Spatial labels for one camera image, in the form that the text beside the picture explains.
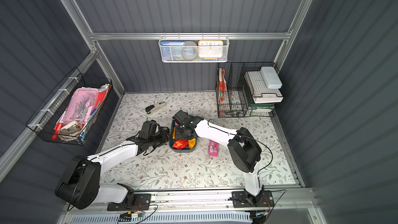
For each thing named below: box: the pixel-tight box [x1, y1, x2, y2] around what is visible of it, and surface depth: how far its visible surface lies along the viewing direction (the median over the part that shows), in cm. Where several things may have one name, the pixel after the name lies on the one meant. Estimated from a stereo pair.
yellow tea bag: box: [188, 138, 197, 149], surface depth 88 cm
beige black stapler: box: [145, 102, 167, 115], surface depth 110 cm
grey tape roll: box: [180, 40, 198, 61], surface depth 90 cm
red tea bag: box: [172, 139, 189, 150], surface depth 91 cm
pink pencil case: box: [64, 87, 99, 125], surface depth 74 cm
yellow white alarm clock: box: [197, 39, 224, 61], surface depth 90 cm
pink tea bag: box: [208, 139, 220, 158], surface depth 90 cm
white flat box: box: [260, 66, 283, 89], surface depth 100 cm
